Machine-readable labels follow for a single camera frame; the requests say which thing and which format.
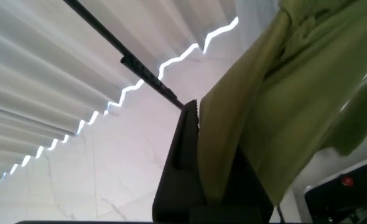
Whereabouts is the black clothes rack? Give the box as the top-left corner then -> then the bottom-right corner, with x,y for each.
63,0 -> 185,110

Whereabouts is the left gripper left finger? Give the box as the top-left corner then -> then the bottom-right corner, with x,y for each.
152,99 -> 208,223

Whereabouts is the green garment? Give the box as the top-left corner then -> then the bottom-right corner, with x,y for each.
197,0 -> 367,207

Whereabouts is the white curtain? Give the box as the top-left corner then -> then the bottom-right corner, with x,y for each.
0,0 -> 239,187

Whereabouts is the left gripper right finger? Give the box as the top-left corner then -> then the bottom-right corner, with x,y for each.
207,145 -> 275,223

